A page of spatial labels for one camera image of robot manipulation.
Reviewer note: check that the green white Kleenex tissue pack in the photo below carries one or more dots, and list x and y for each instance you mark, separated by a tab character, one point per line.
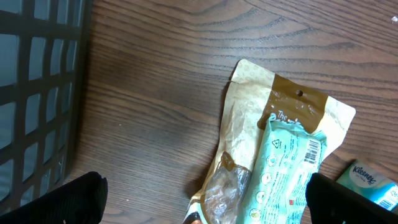
371	184

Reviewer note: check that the grey plastic mesh basket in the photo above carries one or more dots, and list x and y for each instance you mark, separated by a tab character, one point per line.
43	52

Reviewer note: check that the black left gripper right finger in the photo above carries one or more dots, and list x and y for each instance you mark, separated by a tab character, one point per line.
331	203

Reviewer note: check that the brown snack packet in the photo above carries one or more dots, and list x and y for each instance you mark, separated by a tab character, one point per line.
255	95

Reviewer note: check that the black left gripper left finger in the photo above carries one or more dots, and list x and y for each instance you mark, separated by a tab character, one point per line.
82	200

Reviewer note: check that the teal snack packet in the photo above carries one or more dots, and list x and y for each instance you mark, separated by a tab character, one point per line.
287	158

